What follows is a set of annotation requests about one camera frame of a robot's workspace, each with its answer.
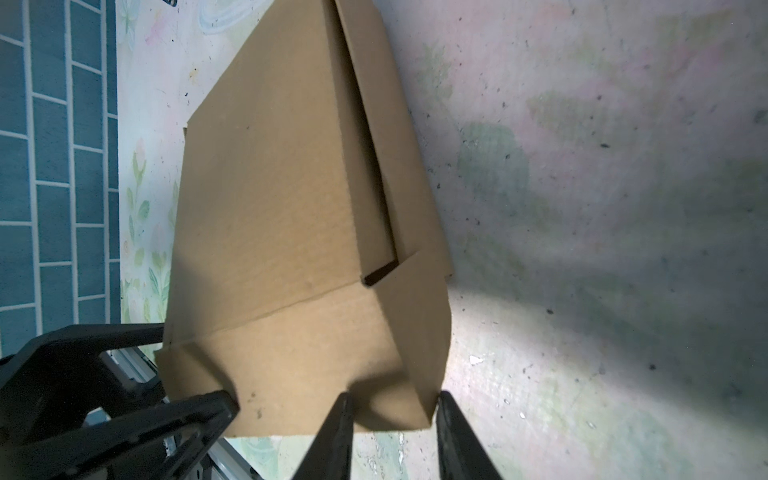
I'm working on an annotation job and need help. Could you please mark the brown cardboard box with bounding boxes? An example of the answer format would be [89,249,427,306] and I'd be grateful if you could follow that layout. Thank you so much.
[156,1,452,437]

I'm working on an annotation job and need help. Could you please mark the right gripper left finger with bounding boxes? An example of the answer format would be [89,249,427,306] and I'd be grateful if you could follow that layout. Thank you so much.
[292,392,355,480]

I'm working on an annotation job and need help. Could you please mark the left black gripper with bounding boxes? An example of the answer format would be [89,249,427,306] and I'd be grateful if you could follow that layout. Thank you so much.
[1,323,239,479]

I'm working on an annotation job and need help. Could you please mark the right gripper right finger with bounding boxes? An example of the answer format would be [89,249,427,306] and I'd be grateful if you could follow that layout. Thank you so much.
[436,390,502,480]

